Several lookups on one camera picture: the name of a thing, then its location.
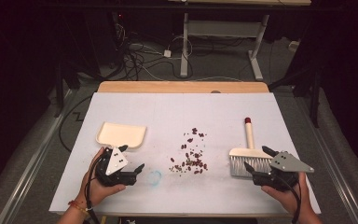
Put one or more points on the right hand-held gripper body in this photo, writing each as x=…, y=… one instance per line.
x=287, y=163

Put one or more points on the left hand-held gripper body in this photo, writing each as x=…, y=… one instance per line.
x=115, y=161

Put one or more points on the cream plastic dustpan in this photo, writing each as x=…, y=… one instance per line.
x=121, y=135

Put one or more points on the cream hand brush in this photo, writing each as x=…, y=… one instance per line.
x=249, y=137

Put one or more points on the person's left hand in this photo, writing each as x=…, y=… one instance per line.
x=101, y=191

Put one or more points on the person's right hand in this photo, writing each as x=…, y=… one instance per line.
x=287, y=197

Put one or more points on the scattered dark red beans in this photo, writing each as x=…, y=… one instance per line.
x=194, y=162

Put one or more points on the white table cover sheet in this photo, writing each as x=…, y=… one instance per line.
x=174, y=115

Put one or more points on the black stand leg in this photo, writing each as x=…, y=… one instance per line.
x=315, y=102
x=59, y=96

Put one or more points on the white power adapter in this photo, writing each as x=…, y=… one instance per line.
x=167, y=53

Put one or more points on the aluminium frame rail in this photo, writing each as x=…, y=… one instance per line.
x=34, y=168
x=338, y=183

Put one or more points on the white metal frame desk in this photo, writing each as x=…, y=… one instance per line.
x=223, y=28

